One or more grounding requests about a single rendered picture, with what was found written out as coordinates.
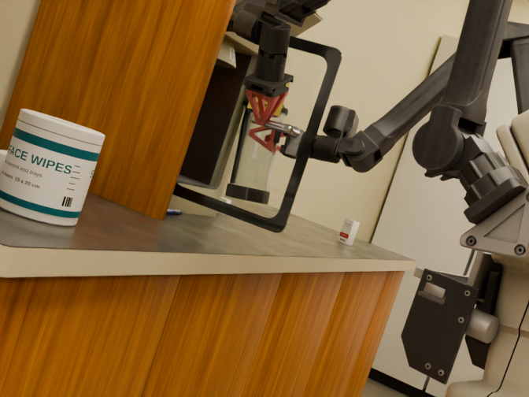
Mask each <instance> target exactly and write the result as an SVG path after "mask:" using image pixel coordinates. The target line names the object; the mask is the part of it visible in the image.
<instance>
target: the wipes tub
mask: <svg viewBox="0 0 529 397"><path fill-rule="evenodd" d="M104 139H105V136H104V134H102V133H101V132H97V131H95V130H93V129H90V128H86V127H84V126H81V125H79V124H75V123H72V122H70V121H65V120H62V119H60V118H57V117H52V116H50V115H47V114H44V113H39V112H36V111H33V110H29V109H21V110H20V114H19V117H18V118H17V124H16V126H15V128H14V131H13V136H12V139H11V142H10V145H9V149H8V152H7V155H6V159H5V162H4V165H3V167H2V172H1V175H0V208H1V209H3V210H5V211H7V212H9V213H12V214H15V215H17V216H19V217H23V218H27V219H29V220H32V221H38V222H41V223H44V224H51V225H56V226H63V227H71V226H73V225H75V224H77V221H78V218H79V216H80V213H81V210H82V208H83V204H84V201H85V198H86V195H87V191H88V188H89V186H90V183H91V179H92V176H93V174H94V170H95V167H96V164H97V161H98V157H99V154H100V151H101V148H102V144H103V142H104Z"/></svg>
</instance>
